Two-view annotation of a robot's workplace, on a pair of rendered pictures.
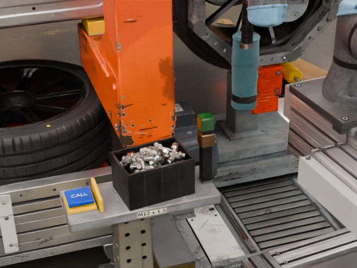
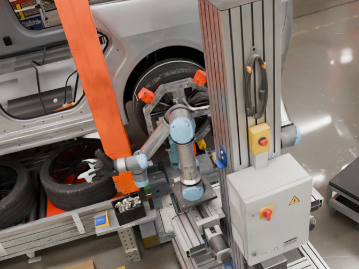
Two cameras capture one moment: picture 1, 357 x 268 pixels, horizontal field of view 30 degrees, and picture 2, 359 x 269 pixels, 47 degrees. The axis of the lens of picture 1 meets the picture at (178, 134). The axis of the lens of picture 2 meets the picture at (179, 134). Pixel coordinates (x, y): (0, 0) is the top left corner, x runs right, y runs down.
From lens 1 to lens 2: 1.36 m
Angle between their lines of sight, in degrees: 12
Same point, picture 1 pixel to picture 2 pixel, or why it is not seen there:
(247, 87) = (175, 159)
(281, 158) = not seen: hidden behind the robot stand
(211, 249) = (166, 226)
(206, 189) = (151, 213)
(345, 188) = (180, 235)
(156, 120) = (131, 184)
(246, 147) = not seen: hidden behind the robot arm
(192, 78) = not seen: hidden behind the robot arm
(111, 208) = (112, 224)
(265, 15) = (139, 184)
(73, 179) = (102, 205)
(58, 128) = (95, 183)
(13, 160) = (78, 198)
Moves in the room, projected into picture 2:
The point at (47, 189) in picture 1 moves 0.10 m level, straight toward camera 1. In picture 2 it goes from (92, 210) to (92, 220)
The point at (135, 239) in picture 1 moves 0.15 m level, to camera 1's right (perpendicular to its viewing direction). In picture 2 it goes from (125, 233) to (146, 232)
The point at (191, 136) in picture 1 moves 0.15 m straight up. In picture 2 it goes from (154, 180) to (150, 165)
